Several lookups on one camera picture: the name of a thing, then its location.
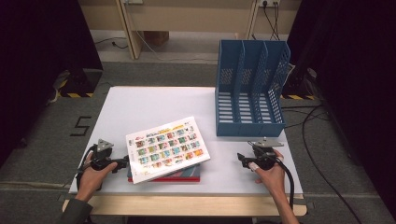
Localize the person's left hand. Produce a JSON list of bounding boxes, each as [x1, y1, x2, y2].
[[76, 153, 119, 203]]

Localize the person's right hand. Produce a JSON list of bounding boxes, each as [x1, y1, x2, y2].
[[249, 148, 287, 199]]

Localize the brown box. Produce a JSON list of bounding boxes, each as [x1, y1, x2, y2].
[[143, 30, 171, 47]]

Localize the blue file rack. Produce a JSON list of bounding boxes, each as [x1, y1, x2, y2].
[[214, 39, 292, 138]]

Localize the white picture book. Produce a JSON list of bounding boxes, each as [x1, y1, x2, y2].
[[125, 116, 211, 185]]

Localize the beige wooden desk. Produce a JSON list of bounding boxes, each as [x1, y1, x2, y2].
[[78, 0, 303, 61]]

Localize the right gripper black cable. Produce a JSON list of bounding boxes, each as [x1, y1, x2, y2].
[[247, 141, 296, 210]]

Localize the red book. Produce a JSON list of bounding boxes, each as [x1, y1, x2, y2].
[[127, 175, 201, 184]]

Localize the black plugged cables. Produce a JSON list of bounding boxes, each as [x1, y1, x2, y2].
[[262, 1, 281, 41]]

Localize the teal book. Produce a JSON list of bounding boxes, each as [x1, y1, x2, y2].
[[126, 163, 201, 180]]

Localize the white floor cable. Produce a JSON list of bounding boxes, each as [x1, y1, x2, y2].
[[134, 29, 219, 63]]

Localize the black curtain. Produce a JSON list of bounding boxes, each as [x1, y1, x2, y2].
[[0, 0, 104, 164], [285, 0, 396, 213]]

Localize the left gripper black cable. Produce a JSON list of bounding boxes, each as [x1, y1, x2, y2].
[[75, 145, 96, 191]]

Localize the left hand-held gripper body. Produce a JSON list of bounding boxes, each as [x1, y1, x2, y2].
[[88, 138, 115, 172]]

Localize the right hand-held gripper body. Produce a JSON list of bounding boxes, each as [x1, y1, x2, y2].
[[247, 137, 285, 172]]

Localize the black striped stand base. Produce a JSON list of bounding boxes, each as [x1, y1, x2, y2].
[[279, 63, 317, 101], [56, 68, 104, 99]]

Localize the long black floor cable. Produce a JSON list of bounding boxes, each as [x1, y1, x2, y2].
[[301, 104, 363, 224]]

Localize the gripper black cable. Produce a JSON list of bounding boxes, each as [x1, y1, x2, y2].
[[247, 141, 296, 210], [75, 145, 96, 191]]

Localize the thin black floor cable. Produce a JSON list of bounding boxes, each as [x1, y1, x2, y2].
[[93, 36, 129, 50]]

